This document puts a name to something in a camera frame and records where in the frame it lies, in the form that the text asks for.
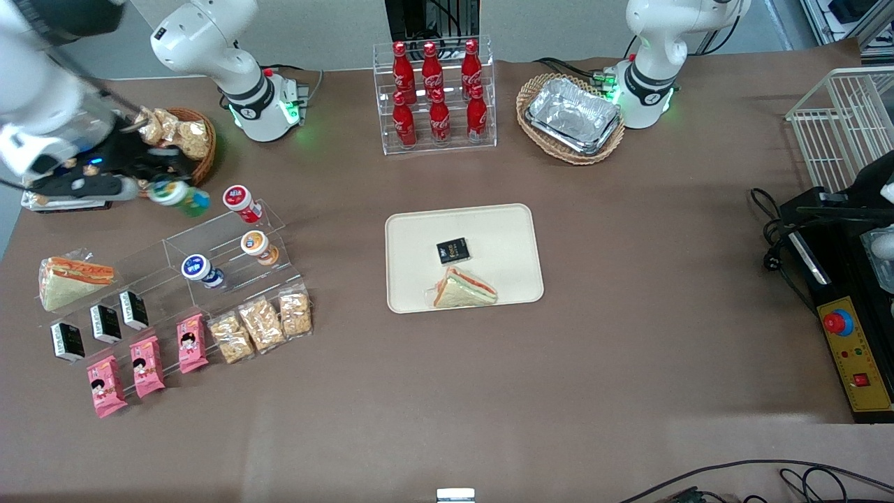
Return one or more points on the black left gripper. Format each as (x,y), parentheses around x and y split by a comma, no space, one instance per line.
(868,187)

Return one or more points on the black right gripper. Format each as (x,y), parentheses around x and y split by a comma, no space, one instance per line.
(128,155)

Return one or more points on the green gum bottle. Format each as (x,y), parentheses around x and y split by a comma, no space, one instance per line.
(183,198)

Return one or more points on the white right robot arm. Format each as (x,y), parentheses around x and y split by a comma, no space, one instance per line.
(209,42)

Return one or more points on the red gum bottle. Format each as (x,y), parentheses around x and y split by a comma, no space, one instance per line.
(241,200)

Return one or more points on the beige plastic tray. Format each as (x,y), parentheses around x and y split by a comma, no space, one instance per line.
(503,237)

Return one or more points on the clear cereal snack bag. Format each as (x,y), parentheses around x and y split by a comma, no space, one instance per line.
(232,338)
(262,325)
(169,124)
(295,313)
(150,127)
(192,140)

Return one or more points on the dark brown wicker basket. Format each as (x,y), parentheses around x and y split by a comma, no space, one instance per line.
(208,157)

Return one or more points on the white rectangular bin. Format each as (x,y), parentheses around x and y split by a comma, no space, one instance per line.
(70,207)

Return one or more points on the clear acrylic stepped stand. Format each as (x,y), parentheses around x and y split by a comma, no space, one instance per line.
(154,269)

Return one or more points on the wrapped triangle sandwich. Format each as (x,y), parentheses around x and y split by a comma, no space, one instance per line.
(70,283)
(464,290)

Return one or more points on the small black box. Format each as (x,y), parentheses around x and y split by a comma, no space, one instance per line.
(68,341)
(105,324)
(133,310)

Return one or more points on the black yellow control box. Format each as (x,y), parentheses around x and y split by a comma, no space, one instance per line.
(855,349)

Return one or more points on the pink snack packet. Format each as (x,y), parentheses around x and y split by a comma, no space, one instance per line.
(106,386)
(192,344)
(147,367)

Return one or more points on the red cola bottle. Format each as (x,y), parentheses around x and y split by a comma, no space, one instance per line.
(402,66)
(471,63)
(431,66)
(477,119)
(404,126)
(439,122)

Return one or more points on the stacked aluminium foil trays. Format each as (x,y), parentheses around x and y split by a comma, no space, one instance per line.
(573,115)

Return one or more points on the clear acrylic bottle rack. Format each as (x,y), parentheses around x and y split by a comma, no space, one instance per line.
(454,143)

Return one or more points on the light wicker basket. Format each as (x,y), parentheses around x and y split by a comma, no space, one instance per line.
(538,143)

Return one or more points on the black equipment stand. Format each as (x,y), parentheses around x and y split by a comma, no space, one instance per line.
(419,17)

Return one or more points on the black square packet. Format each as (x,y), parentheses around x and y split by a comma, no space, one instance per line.
(453,251)

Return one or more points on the small white device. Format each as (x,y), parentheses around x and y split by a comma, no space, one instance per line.
(455,495)

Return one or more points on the aluminium frame profile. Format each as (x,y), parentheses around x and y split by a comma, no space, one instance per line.
(848,24)

